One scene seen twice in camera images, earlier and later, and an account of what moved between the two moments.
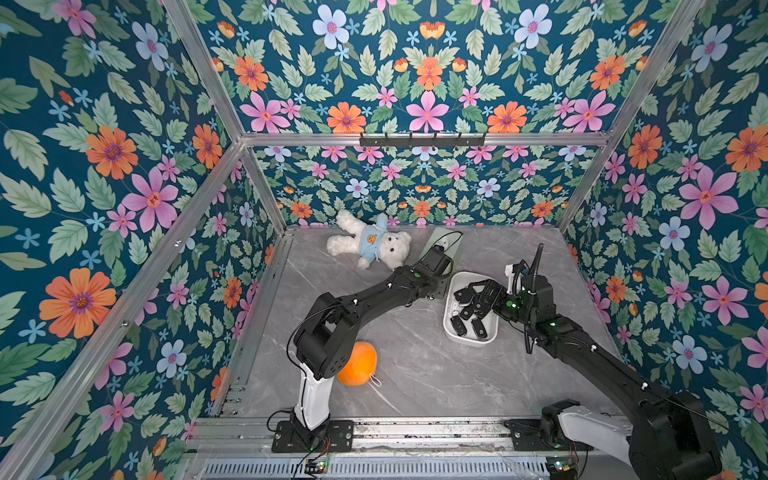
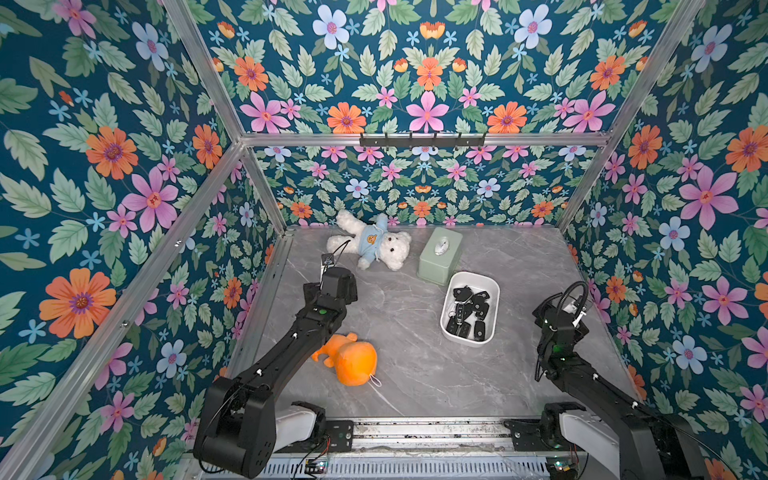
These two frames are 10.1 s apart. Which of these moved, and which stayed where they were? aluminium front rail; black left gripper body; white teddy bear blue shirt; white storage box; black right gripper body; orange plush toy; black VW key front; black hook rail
Moved: black VW key front; black right gripper body; black left gripper body
Stayed: orange plush toy; aluminium front rail; white teddy bear blue shirt; white storage box; black hook rail
